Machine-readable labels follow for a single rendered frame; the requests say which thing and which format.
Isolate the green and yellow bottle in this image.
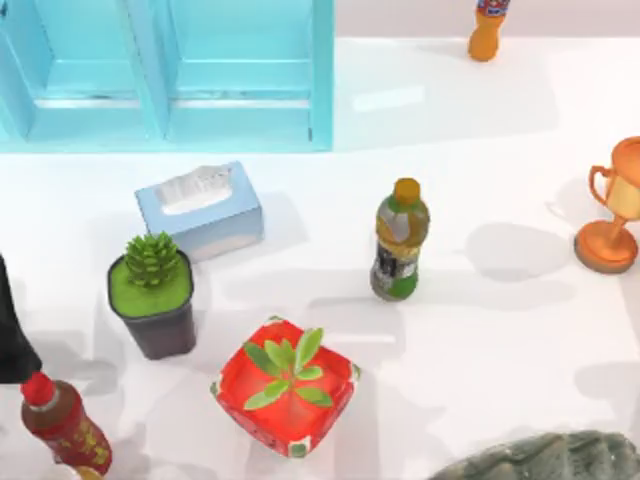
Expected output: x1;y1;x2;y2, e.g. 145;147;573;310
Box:
369;177;432;303

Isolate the light blue tissue box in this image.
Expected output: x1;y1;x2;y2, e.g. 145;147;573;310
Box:
134;160;266;265

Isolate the red pot with green plant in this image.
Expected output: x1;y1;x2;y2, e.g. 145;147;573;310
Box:
210;314;362;458

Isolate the black pot with succulent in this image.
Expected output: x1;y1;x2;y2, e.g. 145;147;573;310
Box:
106;230;198;361

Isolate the light blue rack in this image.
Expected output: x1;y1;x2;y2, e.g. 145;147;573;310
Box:
0;0;334;154

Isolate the orange bottle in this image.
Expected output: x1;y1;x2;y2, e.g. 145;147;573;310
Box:
467;0;514;63

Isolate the bronze trophy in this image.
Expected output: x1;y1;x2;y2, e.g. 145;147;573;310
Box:
573;136;640;275

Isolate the red bottle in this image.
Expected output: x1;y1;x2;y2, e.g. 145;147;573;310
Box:
20;371;113;479

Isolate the grey green rock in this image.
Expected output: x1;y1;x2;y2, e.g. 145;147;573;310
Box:
428;429;640;480

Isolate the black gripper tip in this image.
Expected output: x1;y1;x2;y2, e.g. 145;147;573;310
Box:
0;254;43;386

